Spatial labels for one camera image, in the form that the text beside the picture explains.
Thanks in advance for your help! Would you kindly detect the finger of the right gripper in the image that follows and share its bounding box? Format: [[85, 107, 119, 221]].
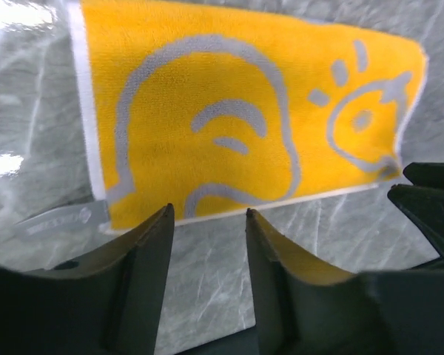
[[403, 163, 444, 189], [387, 184, 444, 262]]

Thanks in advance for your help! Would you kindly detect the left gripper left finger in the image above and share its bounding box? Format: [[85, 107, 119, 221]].
[[0, 205, 175, 354]]

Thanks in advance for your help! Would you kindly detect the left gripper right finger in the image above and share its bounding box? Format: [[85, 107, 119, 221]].
[[246, 209, 444, 354]]

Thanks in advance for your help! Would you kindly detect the yellow duck towel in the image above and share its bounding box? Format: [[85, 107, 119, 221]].
[[14, 0, 429, 240]]

